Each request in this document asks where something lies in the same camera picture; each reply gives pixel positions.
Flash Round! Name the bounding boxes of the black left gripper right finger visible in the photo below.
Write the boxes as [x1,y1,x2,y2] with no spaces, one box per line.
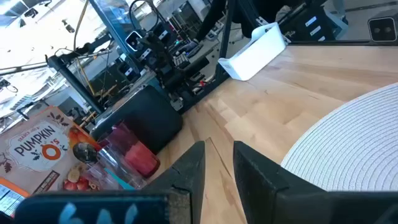
[233,140,398,224]

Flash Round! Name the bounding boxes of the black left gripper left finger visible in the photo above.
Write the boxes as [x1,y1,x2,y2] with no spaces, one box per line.
[14,140,206,224]

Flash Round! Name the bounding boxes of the red faceted tumbler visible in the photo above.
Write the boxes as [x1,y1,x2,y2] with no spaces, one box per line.
[98,122,161,179]

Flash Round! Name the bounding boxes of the orange pumpkin cereal box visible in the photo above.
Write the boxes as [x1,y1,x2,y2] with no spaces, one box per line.
[0,105,103,218]

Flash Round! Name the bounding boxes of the clear plastic tumbler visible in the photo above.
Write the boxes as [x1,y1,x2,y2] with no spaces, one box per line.
[85,144,147,191]

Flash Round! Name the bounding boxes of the black toaster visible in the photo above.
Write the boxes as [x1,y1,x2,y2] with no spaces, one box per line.
[90,85,184,156]

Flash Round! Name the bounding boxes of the white round woven placemat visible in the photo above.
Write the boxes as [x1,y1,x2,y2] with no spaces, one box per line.
[280,82,398,192]

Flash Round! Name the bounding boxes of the white plastic bin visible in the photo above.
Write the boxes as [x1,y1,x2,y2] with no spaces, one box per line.
[217,22,287,82]

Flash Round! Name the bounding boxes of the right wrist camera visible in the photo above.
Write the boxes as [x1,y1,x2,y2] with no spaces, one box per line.
[124,30,144,52]

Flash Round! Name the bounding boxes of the black camera box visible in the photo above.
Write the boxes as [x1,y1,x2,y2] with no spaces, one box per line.
[368,17,398,43]

